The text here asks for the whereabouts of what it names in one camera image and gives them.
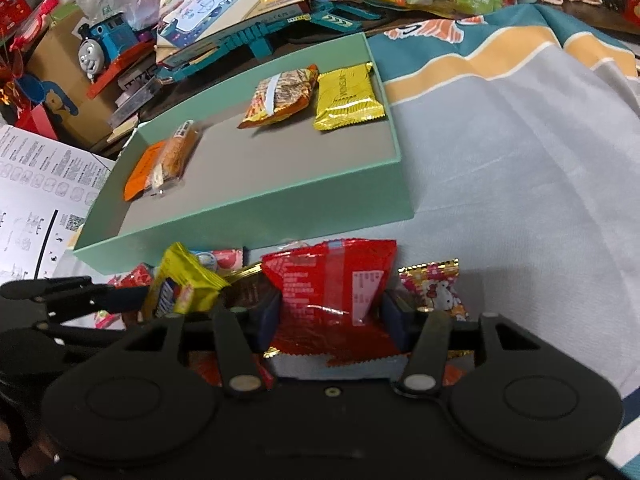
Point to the yellow foil snack packet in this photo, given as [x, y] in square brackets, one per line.
[347, 97]

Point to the flat orange snack packet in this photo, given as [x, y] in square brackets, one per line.
[142, 172]

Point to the yellow packet with blue label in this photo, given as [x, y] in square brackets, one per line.
[190, 272]

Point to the white red cartoon cat packet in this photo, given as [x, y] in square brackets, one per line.
[435, 285]

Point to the teal toy track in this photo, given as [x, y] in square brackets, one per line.
[260, 40]

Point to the red toy track piece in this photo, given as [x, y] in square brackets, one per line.
[112, 75]

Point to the clear wrapped pastry packet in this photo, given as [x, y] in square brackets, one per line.
[175, 152]

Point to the red patterned box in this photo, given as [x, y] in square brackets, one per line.
[12, 10]

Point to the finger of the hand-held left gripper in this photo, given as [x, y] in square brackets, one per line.
[65, 290]
[75, 332]

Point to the orange peanut snack packet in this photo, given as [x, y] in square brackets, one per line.
[285, 95]

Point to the brown cardboard box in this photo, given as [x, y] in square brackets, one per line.
[55, 65]

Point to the small red snack packet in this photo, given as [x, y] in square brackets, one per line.
[135, 277]

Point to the blue toy train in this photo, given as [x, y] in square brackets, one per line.
[107, 40]

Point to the children's drawing board box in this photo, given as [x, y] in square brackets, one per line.
[235, 0]

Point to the red translucent plastic toy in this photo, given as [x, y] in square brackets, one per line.
[35, 20]

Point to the pink white snack packet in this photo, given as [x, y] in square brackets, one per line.
[220, 260]

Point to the red gift bag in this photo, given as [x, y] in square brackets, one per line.
[35, 120]

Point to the brown packet with gold edge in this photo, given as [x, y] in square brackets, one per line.
[245, 290]

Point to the white instruction sheet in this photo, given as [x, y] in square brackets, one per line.
[40, 185]

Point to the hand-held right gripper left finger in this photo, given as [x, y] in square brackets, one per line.
[267, 320]

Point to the mint green cardboard box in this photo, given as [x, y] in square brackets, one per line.
[280, 210]

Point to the grey booklet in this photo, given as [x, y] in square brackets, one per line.
[132, 100]

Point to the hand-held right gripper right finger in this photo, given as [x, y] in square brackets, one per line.
[395, 320]

